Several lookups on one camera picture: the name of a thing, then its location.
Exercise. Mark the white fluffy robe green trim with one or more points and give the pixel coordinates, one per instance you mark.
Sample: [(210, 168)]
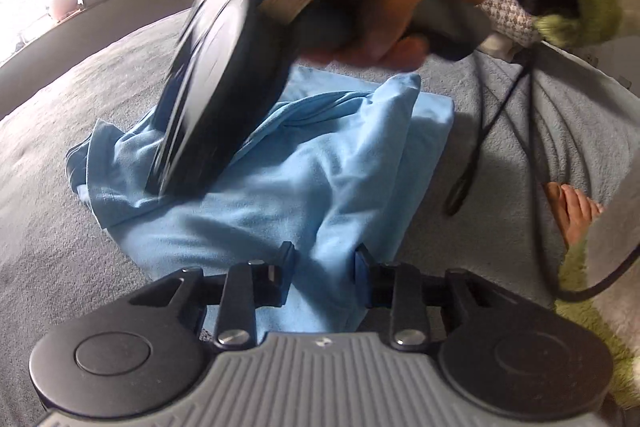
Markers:
[(615, 332)]

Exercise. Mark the light blue t-shirt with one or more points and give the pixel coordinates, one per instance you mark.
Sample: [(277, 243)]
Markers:
[(300, 187)]

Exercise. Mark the pink pot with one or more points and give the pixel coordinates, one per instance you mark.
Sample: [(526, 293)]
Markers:
[(63, 4)]

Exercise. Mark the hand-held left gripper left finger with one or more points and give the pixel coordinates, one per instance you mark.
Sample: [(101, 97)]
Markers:
[(286, 287)]

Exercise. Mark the grey bed blanket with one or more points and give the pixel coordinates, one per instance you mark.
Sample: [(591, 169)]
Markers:
[(50, 207)]

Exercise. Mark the folded houndstooth blanket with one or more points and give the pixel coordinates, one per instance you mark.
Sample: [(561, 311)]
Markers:
[(510, 19)]

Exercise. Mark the person's foot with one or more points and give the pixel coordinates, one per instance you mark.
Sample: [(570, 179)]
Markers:
[(575, 212)]

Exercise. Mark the cream folded cloth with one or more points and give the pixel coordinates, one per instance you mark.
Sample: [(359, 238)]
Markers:
[(500, 47)]

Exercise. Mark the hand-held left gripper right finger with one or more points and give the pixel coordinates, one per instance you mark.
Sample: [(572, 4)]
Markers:
[(361, 279)]

